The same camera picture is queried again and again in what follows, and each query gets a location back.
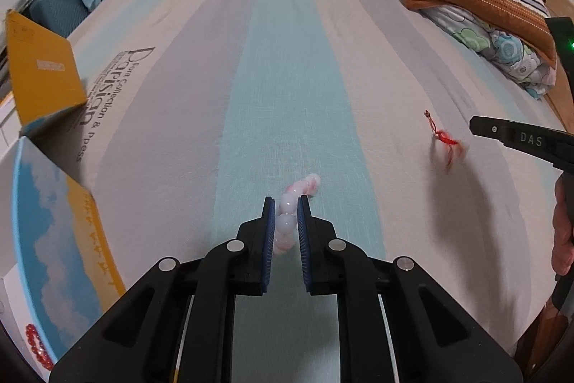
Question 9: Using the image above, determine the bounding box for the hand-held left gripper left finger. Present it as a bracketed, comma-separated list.
[48, 197, 275, 383]

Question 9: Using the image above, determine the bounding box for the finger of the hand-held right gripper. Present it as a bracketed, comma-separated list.
[469, 116, 574, 175]

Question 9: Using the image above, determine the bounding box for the white cardboard box blue print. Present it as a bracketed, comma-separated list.
[0, 8, 128, 370]

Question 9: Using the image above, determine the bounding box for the red bead bracelet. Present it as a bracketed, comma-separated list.
[24, 324, 55, 368]

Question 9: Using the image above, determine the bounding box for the blue suitcase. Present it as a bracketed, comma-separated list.
[27, 0, 102, 38]

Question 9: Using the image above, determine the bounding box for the floral quilt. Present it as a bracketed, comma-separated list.
[426, 4, 557, 99]

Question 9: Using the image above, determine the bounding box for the small red string charm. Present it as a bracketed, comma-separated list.
[424, 109, 467, 173]

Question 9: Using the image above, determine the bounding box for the person's right hand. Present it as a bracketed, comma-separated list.
[554, 174, 574, 276]

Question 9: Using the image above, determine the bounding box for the white bead bracelet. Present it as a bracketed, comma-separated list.
[274, 172, 323, 253]

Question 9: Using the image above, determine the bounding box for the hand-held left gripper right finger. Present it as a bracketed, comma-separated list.
[296, 195, 524, 383]

